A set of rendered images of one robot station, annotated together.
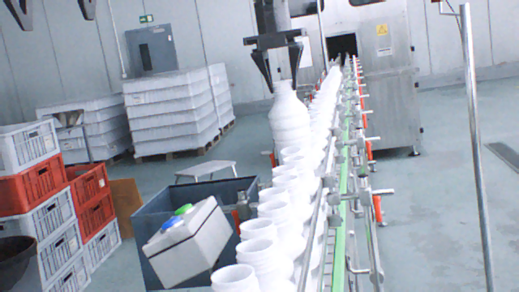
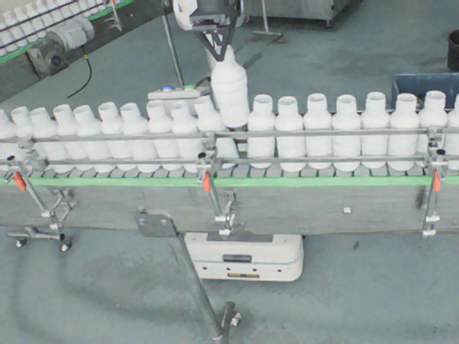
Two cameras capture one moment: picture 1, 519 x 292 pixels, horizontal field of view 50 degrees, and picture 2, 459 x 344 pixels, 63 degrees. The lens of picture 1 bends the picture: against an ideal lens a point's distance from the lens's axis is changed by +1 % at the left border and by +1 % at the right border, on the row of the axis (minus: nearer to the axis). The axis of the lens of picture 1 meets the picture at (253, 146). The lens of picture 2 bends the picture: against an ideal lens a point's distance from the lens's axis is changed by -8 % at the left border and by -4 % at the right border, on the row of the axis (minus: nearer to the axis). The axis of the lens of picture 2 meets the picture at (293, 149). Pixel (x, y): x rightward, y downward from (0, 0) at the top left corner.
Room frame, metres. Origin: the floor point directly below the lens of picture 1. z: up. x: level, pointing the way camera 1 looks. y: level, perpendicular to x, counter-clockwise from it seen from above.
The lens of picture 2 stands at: (1.01, -0.78, 1.55)
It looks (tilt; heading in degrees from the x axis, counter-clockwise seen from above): 37 degrees down; 87
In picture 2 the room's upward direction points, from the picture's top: 6 degrees counter-clockwise
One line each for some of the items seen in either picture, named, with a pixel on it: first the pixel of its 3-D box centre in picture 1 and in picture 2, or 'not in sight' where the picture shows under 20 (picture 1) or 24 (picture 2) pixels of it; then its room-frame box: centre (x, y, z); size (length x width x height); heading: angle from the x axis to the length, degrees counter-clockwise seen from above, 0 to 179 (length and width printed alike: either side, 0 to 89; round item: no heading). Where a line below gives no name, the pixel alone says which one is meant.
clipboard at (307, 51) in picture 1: (300, 52); not in sight; (5.55, -0.62, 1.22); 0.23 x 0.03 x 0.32; 78
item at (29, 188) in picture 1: (12, 185); not in sight; (3.20, 1.44, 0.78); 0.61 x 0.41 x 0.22; 175
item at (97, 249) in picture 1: (79, 246); not in sight; (3.90, 1.40, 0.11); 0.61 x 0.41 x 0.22; 171
